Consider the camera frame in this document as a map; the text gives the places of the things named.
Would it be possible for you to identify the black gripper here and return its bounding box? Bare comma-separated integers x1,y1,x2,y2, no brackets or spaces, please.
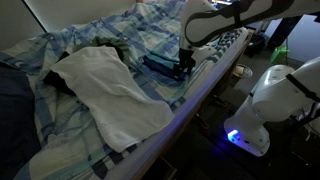
172,47,197,82

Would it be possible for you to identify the teal striped towel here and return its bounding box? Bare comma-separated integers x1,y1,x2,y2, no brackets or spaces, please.
142,51,188,83

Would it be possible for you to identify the white towel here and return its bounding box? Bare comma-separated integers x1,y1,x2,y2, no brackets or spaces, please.
49,45,175,154

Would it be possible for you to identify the blue plaid bed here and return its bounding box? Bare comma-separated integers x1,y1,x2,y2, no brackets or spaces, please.
0,0,249,180

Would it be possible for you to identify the green garment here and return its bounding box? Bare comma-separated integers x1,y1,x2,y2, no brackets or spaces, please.
72,35,139,68

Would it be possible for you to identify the black bag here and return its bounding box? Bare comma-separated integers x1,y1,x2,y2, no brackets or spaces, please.
245,31,268,58

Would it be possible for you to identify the green bag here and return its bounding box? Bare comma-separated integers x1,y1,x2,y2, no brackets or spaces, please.
270,44,290,65

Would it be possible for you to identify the dark blue pillow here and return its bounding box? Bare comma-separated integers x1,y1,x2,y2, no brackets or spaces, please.
0,61,43,180

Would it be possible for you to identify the bed frame with mattress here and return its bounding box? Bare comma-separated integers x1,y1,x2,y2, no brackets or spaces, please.
103,28,256,180

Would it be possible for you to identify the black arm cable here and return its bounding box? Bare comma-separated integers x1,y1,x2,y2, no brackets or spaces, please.
184,0,296,48

